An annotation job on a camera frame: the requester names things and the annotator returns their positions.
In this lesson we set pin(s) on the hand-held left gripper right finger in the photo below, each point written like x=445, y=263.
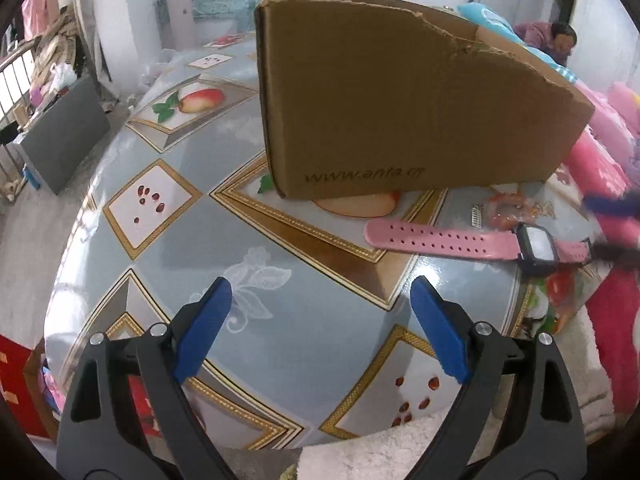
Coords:
x=440, y=332

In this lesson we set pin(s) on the pink pillow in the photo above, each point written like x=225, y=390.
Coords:
x=625, y=107

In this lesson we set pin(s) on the pile of cardboard scraps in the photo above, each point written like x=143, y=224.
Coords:
x=52, y=45

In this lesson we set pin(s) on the pink floral blanket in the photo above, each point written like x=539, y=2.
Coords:
x=600, y=160

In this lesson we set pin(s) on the blue patterned pillow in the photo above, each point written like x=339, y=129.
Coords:
x=482, y=15

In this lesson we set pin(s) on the white plastic bag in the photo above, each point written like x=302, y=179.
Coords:
x=64, y=76

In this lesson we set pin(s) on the brown cardboard box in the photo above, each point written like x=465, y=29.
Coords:
x=400, y=110

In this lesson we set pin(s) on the pink wrist watch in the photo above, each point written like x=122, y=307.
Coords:
x=440, y=242

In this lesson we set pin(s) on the grey flat board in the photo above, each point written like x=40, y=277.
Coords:
x=65, y=135

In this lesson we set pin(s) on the metal railing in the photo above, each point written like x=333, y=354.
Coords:
x=10, y=85

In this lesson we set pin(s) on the red box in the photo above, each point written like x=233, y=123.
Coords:
x=20, y=390

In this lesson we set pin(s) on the white narrow board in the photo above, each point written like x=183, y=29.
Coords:
x=180, y=15

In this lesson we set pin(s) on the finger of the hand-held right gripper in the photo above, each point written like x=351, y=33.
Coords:
x=617, y=255
x=612, y=205

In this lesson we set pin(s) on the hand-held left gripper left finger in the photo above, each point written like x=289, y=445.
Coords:
x=205, y=332

